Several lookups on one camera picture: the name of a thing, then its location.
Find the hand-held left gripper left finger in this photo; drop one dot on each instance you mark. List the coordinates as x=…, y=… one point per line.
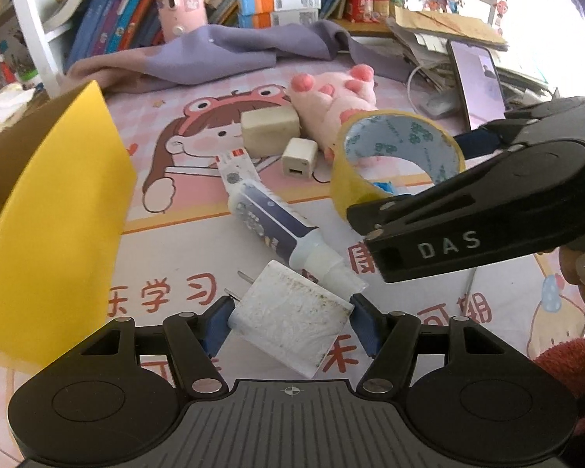
x=218, y=325

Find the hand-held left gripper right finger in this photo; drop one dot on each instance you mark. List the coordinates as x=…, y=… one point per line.
x=363, y=325

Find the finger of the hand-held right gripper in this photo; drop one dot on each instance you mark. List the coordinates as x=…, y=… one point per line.
x=477, y=142
x=419, y=209

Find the white power adapter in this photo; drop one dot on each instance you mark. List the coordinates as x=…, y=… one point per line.
x=287, y=317

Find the yellow tape roll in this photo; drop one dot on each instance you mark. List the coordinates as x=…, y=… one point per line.
x=343, y=178

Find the white blue glue tube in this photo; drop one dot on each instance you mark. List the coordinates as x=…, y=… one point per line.
x=268, y=219

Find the small white charger cube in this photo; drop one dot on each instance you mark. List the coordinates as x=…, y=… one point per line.
x=298, y=156

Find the pink plush toy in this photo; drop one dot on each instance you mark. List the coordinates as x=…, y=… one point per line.
x=326, y=102

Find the beige rectangular block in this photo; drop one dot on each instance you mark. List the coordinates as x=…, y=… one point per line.
x=268, y=129

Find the yellow cardboard box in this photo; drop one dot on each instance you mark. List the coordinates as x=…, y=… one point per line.
x=53, y=234

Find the grey flat pouch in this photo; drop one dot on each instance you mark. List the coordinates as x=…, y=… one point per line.
x=438, y=105

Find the black smartphone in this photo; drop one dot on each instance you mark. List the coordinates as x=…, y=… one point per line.
x=475, y=83

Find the pile of textbooks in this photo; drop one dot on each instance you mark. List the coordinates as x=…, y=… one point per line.
x=521, y=78

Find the pink cartoon table mat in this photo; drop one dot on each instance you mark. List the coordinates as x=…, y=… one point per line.
x=185, y=253

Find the stack of papers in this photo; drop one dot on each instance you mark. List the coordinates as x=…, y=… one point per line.
x=424, y=56

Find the brown paper envelope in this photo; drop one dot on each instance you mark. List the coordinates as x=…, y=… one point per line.
x=448, y=24

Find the orange blue white carton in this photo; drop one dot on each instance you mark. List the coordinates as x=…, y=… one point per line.
x=273, y=19
x=278, y=0

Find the purple cloth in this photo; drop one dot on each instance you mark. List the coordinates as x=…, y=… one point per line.
x=214, y=53

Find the beige tissue box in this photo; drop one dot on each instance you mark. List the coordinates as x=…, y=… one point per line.
x=5, y=102

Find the pink cartoon cylinder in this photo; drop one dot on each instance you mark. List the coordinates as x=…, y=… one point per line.
x=180, y=5

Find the row of slanted books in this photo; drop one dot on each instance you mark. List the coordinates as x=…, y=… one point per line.
x=117, y=19

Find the white bookshelf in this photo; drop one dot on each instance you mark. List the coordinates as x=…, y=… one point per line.
x=34, y=19

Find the cartoon wall sticker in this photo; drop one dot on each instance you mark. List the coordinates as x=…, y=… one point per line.
x=502, y=7

